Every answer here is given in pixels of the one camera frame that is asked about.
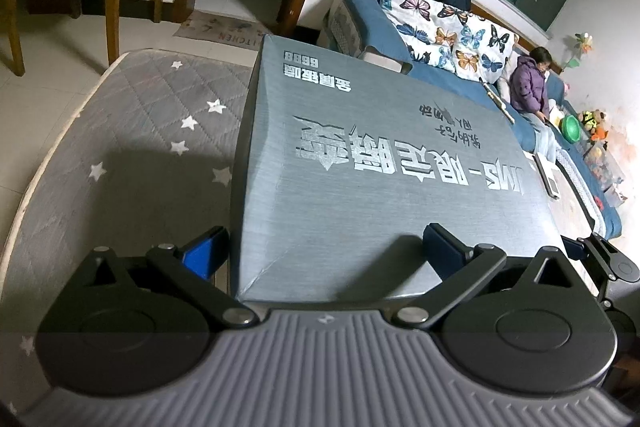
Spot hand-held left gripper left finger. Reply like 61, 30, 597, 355
47, 226, 261, 328

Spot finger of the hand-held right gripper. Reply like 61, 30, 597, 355
560, 232, 640, 284

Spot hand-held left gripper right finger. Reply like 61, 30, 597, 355
392, 223, 609, 328

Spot grey box with silver lettering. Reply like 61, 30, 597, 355
230, 34, 576, 304

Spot grey star-print desktop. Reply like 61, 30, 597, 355
0, 49, 640, 427

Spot clear toy container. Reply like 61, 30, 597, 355
582, 142, 627, 204

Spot white remote control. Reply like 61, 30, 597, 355
532, 152, 567, 200

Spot green bowl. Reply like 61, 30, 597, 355
560, 114, 584, 144

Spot plush bear toy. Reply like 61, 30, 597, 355
579, 108, 612, 142

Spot wooden stick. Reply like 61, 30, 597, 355
477, 77, 517, 126

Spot grey pillow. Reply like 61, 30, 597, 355
499, 49, 526, 100

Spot butterfly print blanket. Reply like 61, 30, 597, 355
377, 0, 519, 84

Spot colourful pinwheel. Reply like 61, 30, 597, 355
560, 32, 594, 74

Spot printed doormat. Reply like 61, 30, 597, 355
172, 9, 275, 46

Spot blue sofa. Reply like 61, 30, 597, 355
320, 0, 626, 242

